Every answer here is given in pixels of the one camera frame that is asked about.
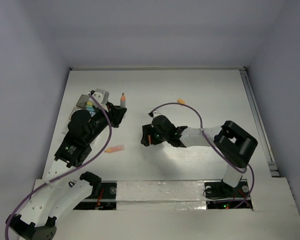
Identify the grey-orange pencil-shaped highlighter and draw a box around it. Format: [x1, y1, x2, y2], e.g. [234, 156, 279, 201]
[120, 93, 126, 108]

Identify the blue pencil-shaped highlighter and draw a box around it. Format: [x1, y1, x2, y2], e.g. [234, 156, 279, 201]
[86, 108, 95, 112]

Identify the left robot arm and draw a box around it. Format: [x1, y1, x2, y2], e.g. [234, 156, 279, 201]
[4, 102, 127, 240]

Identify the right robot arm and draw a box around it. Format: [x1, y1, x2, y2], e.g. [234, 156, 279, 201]
[140, 115, 258, 196]

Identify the orange-yellow cap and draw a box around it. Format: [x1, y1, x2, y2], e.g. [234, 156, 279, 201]
[177, 98, 185, 105]

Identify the grey smoked plastic bin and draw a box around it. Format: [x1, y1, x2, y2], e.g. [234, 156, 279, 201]
[75, 94, 92, 110]

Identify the orange pencil-shaped highlighter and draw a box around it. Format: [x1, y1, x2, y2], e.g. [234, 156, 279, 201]
[104, 144, 125, 154]

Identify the clear plastic bin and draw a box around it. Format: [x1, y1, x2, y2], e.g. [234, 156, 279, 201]
[62, 119, 71, 134]

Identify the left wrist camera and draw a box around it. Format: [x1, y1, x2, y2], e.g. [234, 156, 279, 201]
[89, 88, 110, 105]

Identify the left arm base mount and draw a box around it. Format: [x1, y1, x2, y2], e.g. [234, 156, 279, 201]
[82, 181, 117, 210]

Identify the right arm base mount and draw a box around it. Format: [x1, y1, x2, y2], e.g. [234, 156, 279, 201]
[202, 180, 253, 210]

